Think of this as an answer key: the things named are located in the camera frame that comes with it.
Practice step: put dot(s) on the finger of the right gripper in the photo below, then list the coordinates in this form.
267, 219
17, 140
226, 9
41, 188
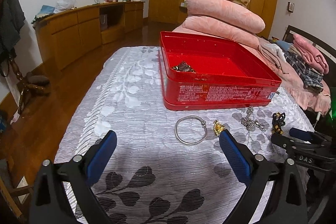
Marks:
312, 137
288, 143

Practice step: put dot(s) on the wall switch panel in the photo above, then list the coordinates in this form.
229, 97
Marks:
290, 7

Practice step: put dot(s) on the wooden coat stand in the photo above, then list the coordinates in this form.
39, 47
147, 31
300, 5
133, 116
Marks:
30, 84

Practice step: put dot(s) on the white plastic bag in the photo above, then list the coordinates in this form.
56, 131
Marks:
64, 5

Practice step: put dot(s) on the pink folded clothes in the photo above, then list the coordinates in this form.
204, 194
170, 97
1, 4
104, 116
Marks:
311, 55

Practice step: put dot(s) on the gold pendant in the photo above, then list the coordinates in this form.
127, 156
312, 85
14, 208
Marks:
218, 128

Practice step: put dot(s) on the red metal tin box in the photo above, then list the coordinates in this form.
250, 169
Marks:
227, 76

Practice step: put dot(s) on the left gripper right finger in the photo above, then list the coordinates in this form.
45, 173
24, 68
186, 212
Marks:
286, 202

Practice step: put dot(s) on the blue cloth on sideboard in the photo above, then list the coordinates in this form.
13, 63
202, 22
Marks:
45, 10

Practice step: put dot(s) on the lower pink folded quilt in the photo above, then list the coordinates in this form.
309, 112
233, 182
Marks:
214, 27

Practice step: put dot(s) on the hanging dark clothes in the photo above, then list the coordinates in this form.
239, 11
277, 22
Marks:
12, 20

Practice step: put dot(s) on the silver wrist watch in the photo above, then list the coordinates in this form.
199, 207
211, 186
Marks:
183, 67

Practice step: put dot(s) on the white leaf pattern bedspread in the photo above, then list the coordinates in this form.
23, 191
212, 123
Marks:
151, 177

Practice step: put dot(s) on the thin silver bangle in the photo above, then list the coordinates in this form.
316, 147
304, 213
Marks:
190, 130

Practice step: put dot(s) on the plaid folded shirt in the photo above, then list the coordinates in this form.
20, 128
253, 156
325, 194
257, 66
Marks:
312, 80

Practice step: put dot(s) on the long wooden sideboard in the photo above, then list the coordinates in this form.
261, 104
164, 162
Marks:
65, 37

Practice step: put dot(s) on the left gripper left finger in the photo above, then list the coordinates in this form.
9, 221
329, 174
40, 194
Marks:
50, 203

